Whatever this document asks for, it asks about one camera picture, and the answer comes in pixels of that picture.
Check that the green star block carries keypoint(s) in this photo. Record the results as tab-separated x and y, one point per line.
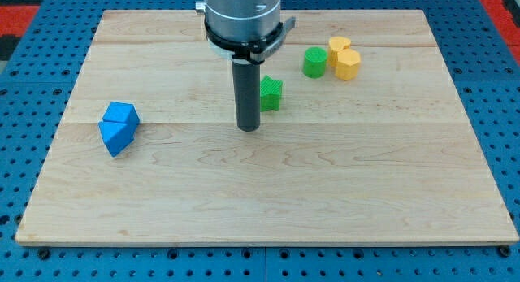
270	93

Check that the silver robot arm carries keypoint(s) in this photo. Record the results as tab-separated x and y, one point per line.
240	20

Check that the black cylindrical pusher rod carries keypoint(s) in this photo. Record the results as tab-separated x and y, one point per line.
246	82

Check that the green cylinder block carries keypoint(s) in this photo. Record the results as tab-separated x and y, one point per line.
315	62

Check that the yellow hexagon block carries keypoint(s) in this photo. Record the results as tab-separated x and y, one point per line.
348	64

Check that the yellow heart block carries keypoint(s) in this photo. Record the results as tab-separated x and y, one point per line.
335	45

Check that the wooden board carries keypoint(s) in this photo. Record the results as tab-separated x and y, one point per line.
388	158

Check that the blue cube block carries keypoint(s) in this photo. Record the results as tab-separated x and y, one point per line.
121	112

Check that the blue triangular block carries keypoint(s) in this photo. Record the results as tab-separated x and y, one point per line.
116	136

